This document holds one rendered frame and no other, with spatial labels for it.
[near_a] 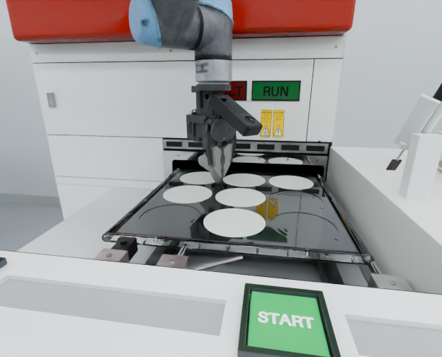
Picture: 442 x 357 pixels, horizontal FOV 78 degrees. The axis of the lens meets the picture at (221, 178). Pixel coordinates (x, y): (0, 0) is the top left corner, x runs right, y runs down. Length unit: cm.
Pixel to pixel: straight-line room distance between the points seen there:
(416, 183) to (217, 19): 41
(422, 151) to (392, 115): 198
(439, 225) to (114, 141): 75
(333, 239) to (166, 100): 54
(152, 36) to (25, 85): 257
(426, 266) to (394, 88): 208
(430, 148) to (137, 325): 38
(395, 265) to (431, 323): 18
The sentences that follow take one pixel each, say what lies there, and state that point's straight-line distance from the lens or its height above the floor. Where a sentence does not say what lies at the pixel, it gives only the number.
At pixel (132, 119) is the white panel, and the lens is 81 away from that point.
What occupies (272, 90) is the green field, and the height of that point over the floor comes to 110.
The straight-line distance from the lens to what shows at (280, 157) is 73.
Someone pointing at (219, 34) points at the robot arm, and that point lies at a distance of 56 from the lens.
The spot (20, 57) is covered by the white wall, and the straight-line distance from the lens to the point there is 303.
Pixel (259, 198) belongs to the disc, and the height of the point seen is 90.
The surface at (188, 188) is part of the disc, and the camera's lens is 59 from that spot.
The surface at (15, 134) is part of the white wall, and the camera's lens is 320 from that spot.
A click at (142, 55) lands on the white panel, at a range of 79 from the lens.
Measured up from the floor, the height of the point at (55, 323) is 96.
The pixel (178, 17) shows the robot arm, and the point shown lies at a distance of 50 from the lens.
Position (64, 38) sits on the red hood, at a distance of 85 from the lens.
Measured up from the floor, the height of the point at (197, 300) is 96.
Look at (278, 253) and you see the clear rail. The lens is 38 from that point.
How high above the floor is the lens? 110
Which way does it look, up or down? 18 degrees down
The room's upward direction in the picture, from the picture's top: straight up
